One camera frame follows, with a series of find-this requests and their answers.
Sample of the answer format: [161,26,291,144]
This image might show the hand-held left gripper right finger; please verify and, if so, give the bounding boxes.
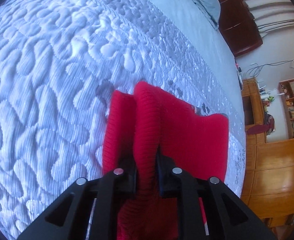
[157,154,277,240]

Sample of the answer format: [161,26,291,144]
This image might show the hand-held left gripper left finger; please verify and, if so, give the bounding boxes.
[18,167,137,240]

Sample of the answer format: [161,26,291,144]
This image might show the red knitted sweater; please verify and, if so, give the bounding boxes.
[102,81,229,240]

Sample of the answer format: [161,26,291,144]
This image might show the dark red hanging cloth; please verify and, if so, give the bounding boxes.
[246,113,275,137]

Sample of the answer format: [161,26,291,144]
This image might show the wooden cabinet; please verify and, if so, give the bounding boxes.
[240,79,294,228]

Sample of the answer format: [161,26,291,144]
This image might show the grey quilted bedspread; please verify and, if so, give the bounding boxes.
[0,0,245,240]

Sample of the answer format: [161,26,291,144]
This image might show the dark wooden headboard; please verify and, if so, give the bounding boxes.
[204,0,264,58]

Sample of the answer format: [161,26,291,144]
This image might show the wall cables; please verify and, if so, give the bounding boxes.
[246,56,294,81]

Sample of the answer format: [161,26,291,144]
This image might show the wooden wall shelf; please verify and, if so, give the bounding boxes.
[278,65,294,140]

